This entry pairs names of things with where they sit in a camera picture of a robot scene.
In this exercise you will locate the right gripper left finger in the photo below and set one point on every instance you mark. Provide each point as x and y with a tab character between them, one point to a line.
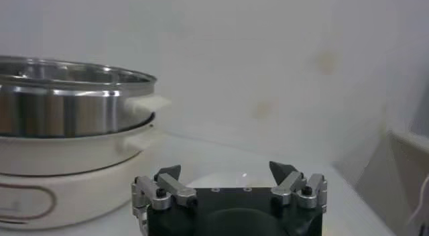
174	187

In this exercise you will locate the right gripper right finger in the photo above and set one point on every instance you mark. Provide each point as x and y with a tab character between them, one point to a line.
290	185

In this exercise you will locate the stainless steel steamer basket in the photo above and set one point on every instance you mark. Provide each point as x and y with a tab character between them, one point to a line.
67	110

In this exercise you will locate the cream electric cooker pot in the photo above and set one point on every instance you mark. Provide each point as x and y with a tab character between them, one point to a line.
73	183

